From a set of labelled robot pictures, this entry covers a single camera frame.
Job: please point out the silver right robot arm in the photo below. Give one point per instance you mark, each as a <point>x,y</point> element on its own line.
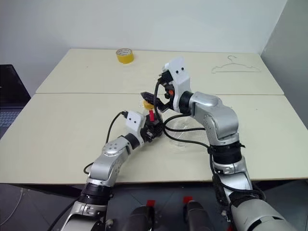
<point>221,115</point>

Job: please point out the clear wine glass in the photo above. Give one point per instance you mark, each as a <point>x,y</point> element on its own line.
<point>179,144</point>

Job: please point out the yellow bottle cap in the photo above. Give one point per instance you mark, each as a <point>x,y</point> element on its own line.
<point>147,105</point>

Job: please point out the yellow tape roll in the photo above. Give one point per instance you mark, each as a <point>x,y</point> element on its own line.
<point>125,59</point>

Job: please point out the dark laptop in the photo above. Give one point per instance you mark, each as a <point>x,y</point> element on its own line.
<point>12,84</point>

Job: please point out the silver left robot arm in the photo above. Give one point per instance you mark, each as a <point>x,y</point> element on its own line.
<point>108,154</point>

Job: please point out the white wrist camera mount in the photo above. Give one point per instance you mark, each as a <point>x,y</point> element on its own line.
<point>134,121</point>
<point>179,72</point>

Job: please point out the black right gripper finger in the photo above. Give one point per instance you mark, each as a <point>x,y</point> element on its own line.
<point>149,96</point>
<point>160,107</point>

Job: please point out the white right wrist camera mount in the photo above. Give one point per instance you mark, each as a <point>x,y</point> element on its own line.
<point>179,72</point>

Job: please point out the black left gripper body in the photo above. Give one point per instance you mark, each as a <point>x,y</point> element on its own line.
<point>149,132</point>

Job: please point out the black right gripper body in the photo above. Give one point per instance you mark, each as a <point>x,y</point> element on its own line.
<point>168,86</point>

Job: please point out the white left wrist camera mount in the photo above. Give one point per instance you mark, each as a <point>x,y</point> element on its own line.
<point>134,121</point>

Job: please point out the red tape tab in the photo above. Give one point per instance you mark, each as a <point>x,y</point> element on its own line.
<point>150,202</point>
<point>187,200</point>

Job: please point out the dark rounded shape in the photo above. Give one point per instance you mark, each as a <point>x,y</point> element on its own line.
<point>142,219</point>
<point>198,216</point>

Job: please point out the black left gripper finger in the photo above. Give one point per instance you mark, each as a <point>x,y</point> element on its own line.
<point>160,121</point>
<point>159,133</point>

